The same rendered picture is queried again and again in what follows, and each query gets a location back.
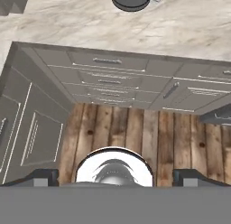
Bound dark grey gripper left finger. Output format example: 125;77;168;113
5;168;60;188

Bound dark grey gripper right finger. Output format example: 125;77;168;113
172;168;230;188

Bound grey cupboard door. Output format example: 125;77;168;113
149;78;231;114
20;110;65;167
0;81;33;184

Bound dark grey appliance front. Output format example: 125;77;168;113
199;102;231;126

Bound white and black round object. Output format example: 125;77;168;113
74;145;155;188

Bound lowest grey drawer front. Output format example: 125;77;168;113
89;97;135;108

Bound small grey drawer front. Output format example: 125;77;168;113
85;87;139;101

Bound medium grey drawer front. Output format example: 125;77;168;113
77;70;144;90

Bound large grey drawer front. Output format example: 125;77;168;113
67;51;150;74

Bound grey block on worktop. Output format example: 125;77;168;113
0;0;32;17

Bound dark grey round pot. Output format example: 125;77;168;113
110;0;155;13

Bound silver cupboard door handle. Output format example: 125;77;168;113
0;117;7;145
162;81;180;99

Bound silver appliance handle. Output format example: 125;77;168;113
213;112;231;121

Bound short silver drawer handle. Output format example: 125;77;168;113
100;91;122;98

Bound medium silver drawer handle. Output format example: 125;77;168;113
97;79;122;85

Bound long silver drawer handle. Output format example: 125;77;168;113
92;57;123;65

